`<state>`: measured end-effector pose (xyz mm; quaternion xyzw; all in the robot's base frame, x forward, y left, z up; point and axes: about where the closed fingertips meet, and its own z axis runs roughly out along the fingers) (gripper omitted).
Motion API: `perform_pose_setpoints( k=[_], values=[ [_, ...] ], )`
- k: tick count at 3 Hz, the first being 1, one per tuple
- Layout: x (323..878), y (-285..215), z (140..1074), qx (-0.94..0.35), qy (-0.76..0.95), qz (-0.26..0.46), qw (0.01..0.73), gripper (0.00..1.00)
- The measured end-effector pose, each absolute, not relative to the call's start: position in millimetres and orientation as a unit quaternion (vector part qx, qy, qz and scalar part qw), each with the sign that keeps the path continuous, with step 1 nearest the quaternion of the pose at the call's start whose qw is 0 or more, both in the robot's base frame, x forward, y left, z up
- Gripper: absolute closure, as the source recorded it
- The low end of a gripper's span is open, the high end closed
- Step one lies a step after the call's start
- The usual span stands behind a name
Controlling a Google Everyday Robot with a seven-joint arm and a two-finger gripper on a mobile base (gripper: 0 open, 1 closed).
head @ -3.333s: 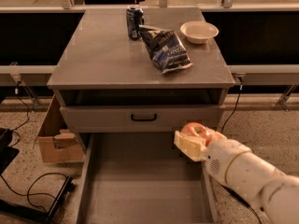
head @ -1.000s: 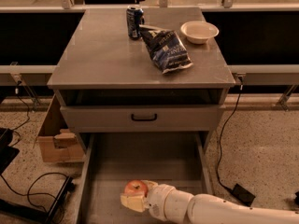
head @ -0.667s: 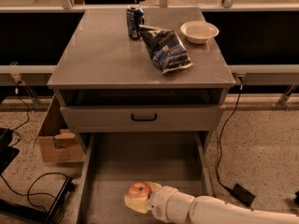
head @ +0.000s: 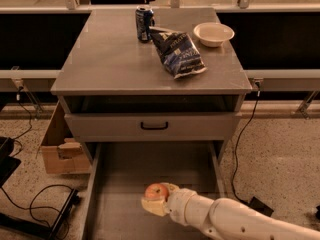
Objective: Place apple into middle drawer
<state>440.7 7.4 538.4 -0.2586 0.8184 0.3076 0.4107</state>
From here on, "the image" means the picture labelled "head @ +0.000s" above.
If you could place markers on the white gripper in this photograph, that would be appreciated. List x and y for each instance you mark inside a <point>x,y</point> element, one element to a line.
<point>181,203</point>

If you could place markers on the red apple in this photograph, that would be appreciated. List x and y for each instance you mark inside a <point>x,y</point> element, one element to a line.
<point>156,191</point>

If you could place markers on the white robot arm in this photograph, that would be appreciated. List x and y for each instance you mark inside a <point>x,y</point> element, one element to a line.
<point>219,219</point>

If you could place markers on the open grey drawer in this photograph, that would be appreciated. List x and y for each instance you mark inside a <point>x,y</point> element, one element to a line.
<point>122,172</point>

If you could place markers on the grey drawer cabinet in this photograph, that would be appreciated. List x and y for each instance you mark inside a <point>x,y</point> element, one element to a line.
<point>111,72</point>

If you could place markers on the black power adapter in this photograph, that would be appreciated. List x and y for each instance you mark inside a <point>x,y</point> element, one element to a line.
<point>257,205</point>

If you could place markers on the cardboard box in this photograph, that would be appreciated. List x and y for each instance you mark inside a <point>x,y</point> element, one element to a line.
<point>61,153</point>

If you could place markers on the blue chip bag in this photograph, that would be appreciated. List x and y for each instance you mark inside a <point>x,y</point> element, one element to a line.
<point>177,52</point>

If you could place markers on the black stand left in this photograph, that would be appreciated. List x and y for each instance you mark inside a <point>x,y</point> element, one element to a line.
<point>8,164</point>

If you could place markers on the white bowl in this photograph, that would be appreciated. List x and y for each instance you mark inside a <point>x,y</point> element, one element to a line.
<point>213,34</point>

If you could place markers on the blue soda can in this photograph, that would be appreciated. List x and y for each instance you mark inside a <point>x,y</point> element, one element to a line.
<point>144,16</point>

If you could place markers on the closed drawer with black handle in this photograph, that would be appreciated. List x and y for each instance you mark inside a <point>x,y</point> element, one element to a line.
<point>126,127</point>

